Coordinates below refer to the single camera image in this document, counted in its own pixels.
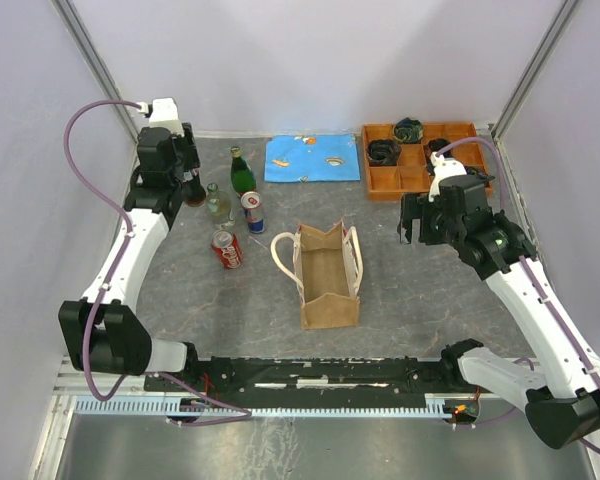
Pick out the glass cola bottle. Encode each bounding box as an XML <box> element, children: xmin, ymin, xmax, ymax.
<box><xmin>182</xmin><ymin>171</ymin><xmax>206</xmax><ymax>207</ymax></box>

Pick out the clear glass soda bottle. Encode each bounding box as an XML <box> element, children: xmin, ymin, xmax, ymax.
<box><xmin>205</xmin><ymin>182</ymin><xmax>235</xmax><ymax>230</ymax></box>

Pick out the green glass bottle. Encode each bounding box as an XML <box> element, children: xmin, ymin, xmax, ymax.
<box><xmin>230</xmin><ymin>146</ymin><xmax>256</xmax><ymax>197</ymax></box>

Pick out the watermelon print canvas bag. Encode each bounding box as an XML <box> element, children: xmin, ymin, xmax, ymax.
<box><xmin>270</xmin><ymin>221</ymin><xmax>364</xmax><ymax>330</ymax></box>

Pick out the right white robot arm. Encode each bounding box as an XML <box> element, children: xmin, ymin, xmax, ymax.
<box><xmin>397</xmin><ymin>175</ymin><xmax>600</xmax><ymax>449</ymax></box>

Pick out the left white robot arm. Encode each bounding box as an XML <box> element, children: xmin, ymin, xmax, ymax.
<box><xmin>58</xmin><ymin>122</ymin><xmax>201</xmax><ymax>390</ymax></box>

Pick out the orange compartment tray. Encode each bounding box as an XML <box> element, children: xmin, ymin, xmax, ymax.
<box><xmin>361</xmin><ymin>122</ymin><xmax>477</xmax><ymax>201</ymax></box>

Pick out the rolled dark sock right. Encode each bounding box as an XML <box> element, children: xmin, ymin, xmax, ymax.
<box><xmin>465</xmin><ymin>166</ymin><xmax>495</xmax><ymax>188</ymax></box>

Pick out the rolled dark sock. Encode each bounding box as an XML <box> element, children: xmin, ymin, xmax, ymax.
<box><xmin>465</xmin><ymin>166</ymin><xmax>495</xmax><ymax>188</ymax></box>
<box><xmin>393</xmin><ymin>117</ymin><xmax>424</xmax><ymax>144</ymax></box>

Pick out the rolled black sock left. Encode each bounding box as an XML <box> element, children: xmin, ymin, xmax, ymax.
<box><xmin>367</xmin><ymin>139</ymin><xmax>401</xmax><ymax>167</ymax></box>

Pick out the rolled black sock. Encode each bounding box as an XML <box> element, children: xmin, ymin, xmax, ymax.
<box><xmin>424</xmin><ymin>138</ymin><xmax>450</xmax><ymax>161</ymax></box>
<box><xmin>367</xmin><ymin>139</ymin><xmax>401</xmax><ymax>167</ymax></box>

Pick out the rolled black sock middle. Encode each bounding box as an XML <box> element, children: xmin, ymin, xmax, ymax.
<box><xmin>424</xmin><ymin>138</ymin><xmax>450</xmax><ymax>161</ymax></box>

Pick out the rolled dark sock top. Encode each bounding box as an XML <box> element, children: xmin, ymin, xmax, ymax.
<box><xmin>393</xmin><ymin>117</ymin><xmax>424</xmax><ymax>144</ymax></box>

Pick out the blue silver energy drink can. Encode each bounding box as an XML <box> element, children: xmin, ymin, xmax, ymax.
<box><xmin>241</xmin><ymin>191</ymin><xmax>265</xmax><ymax>234</ymax></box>

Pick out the red cola can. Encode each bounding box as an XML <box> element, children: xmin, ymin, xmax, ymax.
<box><xmin>211</xmin><ymin>230</ymin><xmax>243</xmax><ymax>269</ymax></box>

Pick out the blue printed cloth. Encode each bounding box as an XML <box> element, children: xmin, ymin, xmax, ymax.
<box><xmin>264</xmin><ymin>134</ymin><xmax>361</xmax><ymax>183</ymax></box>

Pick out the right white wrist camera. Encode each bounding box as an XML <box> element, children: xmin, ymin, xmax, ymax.
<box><xmin>428</xmin><ymin>152</ymin><xmax>467</xmax><ymax>202</ymax></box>

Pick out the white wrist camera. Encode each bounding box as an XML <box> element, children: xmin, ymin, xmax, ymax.
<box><xmin>428</xmin><ymin>152</ymin><xmax>467</xmax><ymax>202</ymax></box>
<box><xmin>136</xmin><ymin>98</ymin><xmax>184</xmax><ymax>136</ymax></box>

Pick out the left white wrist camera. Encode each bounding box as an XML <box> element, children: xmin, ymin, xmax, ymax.
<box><xmin>136</xmin><ymin>98</ymin><xmax>184</xmax><ymax>136</ymax></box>

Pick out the right aluminium frame post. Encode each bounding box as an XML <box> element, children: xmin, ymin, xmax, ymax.
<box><xmin>490</xmin><ymin>0</ymin><xmax>581</xmax><ymax>141</ymax></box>

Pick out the aluminium frame post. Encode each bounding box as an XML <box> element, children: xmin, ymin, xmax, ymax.
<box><xmin>51</xmin><ymin>0</ymin><xmax>146</xmax><ymax>151</ymax></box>
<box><xmin>490</xmin><ymin>0</ymin><xmax>581</xmax><ymax>141</ymax></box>

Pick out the left aluminium frame post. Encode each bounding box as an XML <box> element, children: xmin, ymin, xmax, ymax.
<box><xmin>51</xmin><ymin>0</ymin><xmax>146</xmax><ymax>151</ymax></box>

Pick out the light blue cable duct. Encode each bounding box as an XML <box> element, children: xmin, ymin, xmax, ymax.
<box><xmin>75</xmin><ymin>395</ymin><xmax>451</xmax><ymax>419</ymax></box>

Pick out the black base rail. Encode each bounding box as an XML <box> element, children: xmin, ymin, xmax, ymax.
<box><xmin>175</xmin><ymin>357</ymin><xmax>477</xmax><ymax>408</ymax></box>

